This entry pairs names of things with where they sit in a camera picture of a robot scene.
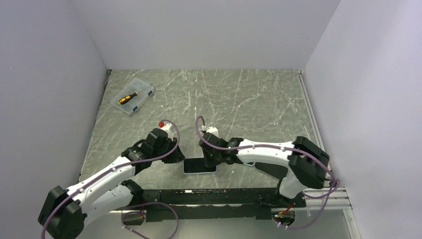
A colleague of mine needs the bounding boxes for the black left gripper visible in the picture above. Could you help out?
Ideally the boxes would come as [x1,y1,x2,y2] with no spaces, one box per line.
[152,137,185,163]

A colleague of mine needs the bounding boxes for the clear magsafe phone case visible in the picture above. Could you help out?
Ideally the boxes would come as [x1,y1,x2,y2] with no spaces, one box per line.
[254,161,290,181]

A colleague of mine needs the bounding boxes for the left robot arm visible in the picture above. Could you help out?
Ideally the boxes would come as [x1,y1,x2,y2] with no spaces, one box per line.
[38,124,185,239]

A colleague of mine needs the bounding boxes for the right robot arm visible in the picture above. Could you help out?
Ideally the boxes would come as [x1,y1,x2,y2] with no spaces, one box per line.
[199,128,329,207]

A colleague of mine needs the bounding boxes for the clear plastic organizer box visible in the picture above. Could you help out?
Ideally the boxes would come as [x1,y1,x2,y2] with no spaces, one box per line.
[110,78,155,116]

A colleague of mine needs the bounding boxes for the yellow black screwdriver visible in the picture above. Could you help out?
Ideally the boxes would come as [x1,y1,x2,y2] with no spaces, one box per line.
[118,92,138,105]

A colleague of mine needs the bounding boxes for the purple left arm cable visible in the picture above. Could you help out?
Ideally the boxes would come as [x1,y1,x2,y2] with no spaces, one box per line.
[40,119,181,239]

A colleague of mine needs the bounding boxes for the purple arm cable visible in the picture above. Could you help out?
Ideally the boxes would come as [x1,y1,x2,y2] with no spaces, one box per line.
[195,116,340,231]
[40,119,181,239]

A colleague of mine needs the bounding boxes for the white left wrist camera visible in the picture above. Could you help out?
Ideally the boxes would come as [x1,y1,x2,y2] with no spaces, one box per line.
[159,121,177,139]

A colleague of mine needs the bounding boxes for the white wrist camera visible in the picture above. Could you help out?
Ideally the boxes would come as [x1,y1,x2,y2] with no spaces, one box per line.
[159,121,177,139]
[201,125,219,137]

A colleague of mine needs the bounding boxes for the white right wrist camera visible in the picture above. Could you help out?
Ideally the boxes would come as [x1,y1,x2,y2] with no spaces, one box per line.
[201,125,219,137]

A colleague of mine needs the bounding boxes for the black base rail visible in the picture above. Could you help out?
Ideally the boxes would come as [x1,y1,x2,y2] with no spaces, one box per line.
[124,188,306,222]

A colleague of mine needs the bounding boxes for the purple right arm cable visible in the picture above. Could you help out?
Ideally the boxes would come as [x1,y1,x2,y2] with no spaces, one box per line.
[195,116,340,231]

